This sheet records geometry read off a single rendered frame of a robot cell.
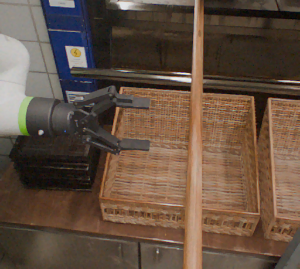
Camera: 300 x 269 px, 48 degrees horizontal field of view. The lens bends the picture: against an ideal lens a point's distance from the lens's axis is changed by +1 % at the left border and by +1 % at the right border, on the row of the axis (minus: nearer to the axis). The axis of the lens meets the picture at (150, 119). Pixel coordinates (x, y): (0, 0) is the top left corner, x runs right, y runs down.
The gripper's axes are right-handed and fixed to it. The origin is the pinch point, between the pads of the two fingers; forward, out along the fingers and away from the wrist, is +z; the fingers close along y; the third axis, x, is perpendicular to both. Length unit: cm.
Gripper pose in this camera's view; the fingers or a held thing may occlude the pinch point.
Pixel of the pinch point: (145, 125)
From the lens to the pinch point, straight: 77.0
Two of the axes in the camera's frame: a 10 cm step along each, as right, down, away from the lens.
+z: 9.9, 0.8, -0.8
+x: -1.2, 6.9, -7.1
